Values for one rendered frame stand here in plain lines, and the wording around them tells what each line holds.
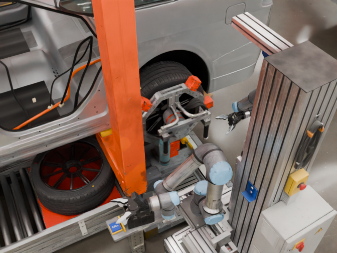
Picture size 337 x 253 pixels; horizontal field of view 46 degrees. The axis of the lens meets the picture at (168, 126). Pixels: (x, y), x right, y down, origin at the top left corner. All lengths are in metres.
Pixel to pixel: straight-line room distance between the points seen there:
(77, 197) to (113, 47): 1.42
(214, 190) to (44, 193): 1.48
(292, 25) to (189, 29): 3.17
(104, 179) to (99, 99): 0.64
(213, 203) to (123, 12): 1.11
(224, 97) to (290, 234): 2.64
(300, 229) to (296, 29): 4.04
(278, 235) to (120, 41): 1.24
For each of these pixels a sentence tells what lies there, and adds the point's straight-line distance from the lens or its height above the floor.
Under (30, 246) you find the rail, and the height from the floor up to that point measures 0.33.
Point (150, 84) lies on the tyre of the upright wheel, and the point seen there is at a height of 1.16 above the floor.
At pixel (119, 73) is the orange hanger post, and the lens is 2.09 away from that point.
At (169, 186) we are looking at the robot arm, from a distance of 2.21.
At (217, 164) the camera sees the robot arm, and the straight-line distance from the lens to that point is 1.97.
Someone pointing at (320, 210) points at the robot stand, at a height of 1.23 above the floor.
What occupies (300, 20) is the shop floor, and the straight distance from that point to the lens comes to 6.01.
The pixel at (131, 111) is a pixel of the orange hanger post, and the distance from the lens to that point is 2.31.
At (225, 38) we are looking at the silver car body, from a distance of 3.12.
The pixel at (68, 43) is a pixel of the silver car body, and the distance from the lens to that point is 3.58.
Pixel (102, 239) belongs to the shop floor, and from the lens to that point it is 3.42.
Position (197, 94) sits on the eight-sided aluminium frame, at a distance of 2.97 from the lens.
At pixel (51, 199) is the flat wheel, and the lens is 3.12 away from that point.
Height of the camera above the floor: 3.00
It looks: 47 degrees down
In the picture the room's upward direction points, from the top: straight up
